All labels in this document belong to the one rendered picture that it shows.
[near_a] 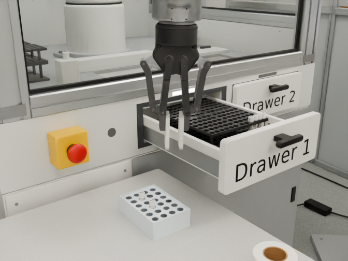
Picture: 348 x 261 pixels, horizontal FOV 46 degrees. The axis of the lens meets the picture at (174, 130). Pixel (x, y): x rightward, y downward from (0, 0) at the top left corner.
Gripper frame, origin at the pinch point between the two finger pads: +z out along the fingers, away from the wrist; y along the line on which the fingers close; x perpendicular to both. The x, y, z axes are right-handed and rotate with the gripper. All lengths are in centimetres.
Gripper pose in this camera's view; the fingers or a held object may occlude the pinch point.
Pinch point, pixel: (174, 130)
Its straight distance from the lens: 79.6
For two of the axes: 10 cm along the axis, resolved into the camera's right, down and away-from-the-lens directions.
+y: 10.0, 0.0, 0.8
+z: -0.2, 9.4, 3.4
